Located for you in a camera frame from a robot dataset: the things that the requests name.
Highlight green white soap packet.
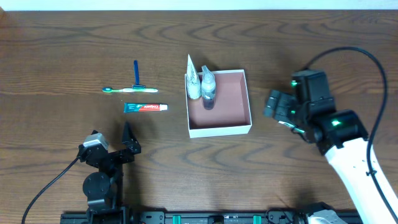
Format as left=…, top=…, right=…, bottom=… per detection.
left=279, top=121, right=305, bottom=134

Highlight white conditioner tube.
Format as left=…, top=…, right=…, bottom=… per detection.
left=186, top=55, right=201, bottom=100

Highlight clear spray bottle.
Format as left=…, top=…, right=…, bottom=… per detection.
left=201, top=65, right=216, bottom=110

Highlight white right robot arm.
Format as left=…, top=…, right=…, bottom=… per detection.
left=264, top=70, right=397, bottom=223

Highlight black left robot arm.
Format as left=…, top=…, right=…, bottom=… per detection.
left=76, top=122, right=141, bottom=223

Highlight green red toothpaste tube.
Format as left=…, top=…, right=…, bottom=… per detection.
left=124, top=103, right=169, bottom=113

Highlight green white toothbrush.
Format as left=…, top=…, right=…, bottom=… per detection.
left=102, top=87, right=158, bottom=93

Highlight blue disposable razor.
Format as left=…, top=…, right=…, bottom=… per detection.
left=132, top=60, right=146, bottom=89

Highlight white box with pink interior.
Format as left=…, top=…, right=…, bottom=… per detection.
left=185, top=70, right=252, bottom=138

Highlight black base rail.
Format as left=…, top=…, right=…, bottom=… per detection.
left=60, top=210, right=308, bottom=224

